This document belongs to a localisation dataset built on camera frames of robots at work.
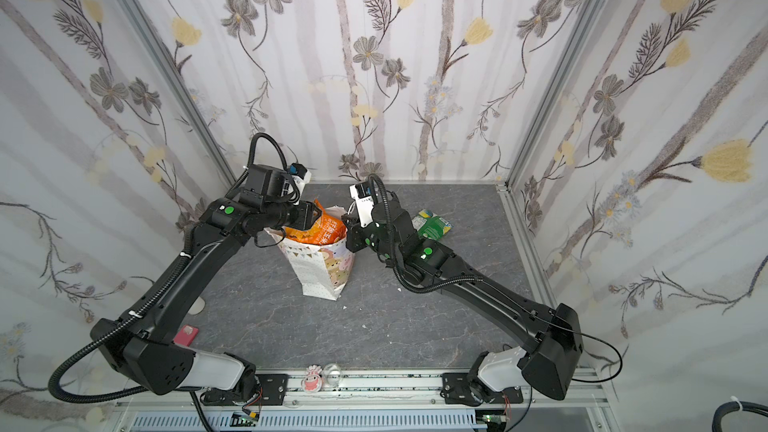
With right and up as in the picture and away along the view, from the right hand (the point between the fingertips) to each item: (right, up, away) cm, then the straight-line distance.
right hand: (338, 210), depth 65 cm
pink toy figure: (-8, -42, +8) cm, 44 cm away
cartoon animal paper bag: (-6, -16, +13) cm, 21 cm away
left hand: (-9, +2, +9) cm, 13 cm away
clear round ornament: (-4, -43, +11) cm, 45 cm away
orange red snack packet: (-6, -6, +13) cm, 15 cm away
